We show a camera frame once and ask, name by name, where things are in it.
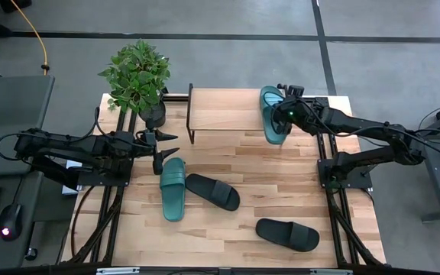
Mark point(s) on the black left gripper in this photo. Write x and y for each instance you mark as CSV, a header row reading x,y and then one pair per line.
x,y
149,143

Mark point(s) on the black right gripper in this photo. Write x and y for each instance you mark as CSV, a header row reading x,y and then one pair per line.
x,y
298,112

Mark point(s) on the teal rubber slide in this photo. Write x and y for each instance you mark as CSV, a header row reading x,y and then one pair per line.
x,y
273,138
172,198

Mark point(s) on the black rubber slide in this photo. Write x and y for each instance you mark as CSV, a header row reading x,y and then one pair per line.
x,y
204,187
277,231

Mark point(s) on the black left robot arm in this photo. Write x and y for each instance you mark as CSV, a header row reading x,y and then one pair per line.
x,y
71,147

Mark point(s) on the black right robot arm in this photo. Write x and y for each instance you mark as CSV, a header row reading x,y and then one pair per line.
x,y
357,126

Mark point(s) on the green potted plant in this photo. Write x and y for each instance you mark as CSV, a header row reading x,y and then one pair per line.
x,y
136,76

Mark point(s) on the white power box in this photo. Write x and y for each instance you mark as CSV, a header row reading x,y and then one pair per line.
x,y
73,165

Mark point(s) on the grey metal stand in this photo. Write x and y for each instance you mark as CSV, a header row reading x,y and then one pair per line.
x,y
439,172

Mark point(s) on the black computer mouse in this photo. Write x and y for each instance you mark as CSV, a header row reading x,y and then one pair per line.
x,y
10,219

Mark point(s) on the black round knob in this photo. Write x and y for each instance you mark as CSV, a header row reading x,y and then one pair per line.
x,y
31,254

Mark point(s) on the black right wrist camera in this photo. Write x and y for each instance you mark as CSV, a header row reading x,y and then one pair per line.
x,y
295,91

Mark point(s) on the black aluminium table frame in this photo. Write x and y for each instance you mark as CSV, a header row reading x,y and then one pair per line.
x,y
321,147

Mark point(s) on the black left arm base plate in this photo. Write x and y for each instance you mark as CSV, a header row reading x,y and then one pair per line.
x,y
122,179

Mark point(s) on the wooden shelf with black frame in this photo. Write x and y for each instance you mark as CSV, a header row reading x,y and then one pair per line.
x,y
224,110

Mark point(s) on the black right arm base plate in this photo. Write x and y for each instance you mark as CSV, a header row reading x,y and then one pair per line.
x,y
361,183

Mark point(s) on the silver metal bracket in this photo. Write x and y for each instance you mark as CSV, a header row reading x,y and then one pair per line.
x,y
330,272
117,271

